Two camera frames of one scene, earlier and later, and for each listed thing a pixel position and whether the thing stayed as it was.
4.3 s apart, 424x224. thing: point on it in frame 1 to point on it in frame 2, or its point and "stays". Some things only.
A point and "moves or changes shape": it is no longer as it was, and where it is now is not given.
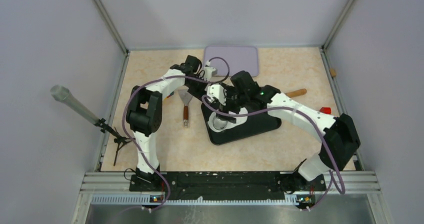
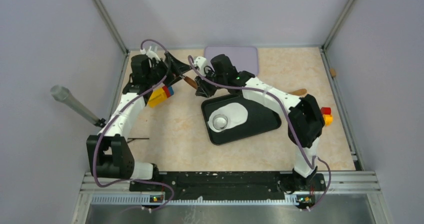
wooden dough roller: (296, 93) stays
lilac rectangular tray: (227, 60) stays
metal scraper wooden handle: (186, 97) moves or changes shape
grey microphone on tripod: (60, 92) stays
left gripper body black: (196, 88) to (158, 72)
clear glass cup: (219, 123) stays
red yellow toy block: (326, 110) stays
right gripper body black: (235, 101) to (208, 88)
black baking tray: (256, 125) stays
